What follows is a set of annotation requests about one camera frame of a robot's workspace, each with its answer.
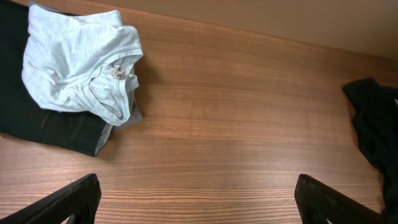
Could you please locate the black clothes pile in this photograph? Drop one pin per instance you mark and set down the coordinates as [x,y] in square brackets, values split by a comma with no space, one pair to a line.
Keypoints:
[375,123]

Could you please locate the folded black garment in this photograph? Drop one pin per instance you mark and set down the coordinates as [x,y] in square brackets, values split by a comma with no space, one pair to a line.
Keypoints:
[21,116]

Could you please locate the light blue t-shirt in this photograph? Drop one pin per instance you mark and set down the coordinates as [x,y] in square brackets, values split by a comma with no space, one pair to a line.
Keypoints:
[81,63]

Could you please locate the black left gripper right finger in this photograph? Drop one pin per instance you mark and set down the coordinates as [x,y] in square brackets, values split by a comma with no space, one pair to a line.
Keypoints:
[319,203]

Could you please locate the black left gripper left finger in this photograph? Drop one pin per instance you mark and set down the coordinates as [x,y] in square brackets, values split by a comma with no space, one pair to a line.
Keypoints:
[77,202]

